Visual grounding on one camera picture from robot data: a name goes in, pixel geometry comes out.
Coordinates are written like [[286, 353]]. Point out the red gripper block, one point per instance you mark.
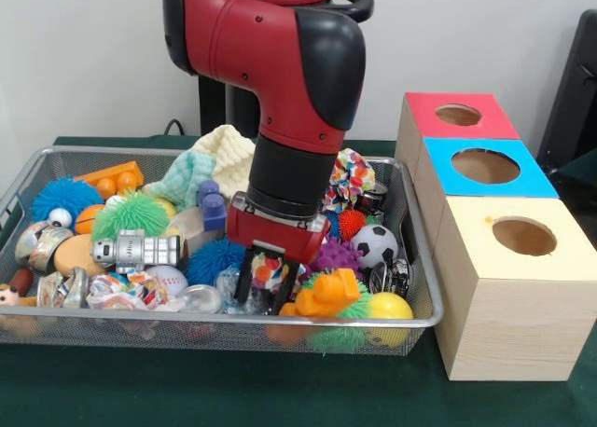
[[275, 236]]

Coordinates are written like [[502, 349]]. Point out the colourful fabric bow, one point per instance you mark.
[[268, 271]]

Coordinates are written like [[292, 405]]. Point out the clear plastic bottle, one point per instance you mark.
[[226, 287]]

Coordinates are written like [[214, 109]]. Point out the green spiky ball with eyes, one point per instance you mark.
[[128, 215]]

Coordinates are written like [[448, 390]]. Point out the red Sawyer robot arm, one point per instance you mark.
[[280, 73]]

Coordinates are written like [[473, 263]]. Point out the clear mesh bin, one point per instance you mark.
[[422, 278]]

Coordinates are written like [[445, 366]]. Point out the wooden box with three holes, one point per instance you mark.
[[513, 329]]

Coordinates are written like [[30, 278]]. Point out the blue spiky ball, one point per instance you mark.
[[212, 259]]

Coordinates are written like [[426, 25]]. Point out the orange toy block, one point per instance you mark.
[[331, 289]]

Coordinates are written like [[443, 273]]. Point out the purple spiky ball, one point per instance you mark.
[[338, 257]]

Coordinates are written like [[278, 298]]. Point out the dark green tablecloth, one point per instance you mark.
[[580, 170], [233, 389]]

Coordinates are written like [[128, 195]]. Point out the small soccer ball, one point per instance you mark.
[[375, 245]]

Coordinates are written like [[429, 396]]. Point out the silver toy robot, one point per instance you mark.
[[140, 250]]

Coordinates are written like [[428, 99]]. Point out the cream knitted cloth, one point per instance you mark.
[[228, 156]]

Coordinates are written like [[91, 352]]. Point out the yellow ball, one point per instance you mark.
[[394, 308]]

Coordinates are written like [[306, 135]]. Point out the colourful patterned cloth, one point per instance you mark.
[[352, 175]]

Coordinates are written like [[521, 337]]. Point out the small basketball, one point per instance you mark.
[[86, 219]]

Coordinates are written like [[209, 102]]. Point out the black flat panel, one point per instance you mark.
[[573, 96]]

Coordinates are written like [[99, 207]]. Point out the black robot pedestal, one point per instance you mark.
[[212, 105]]

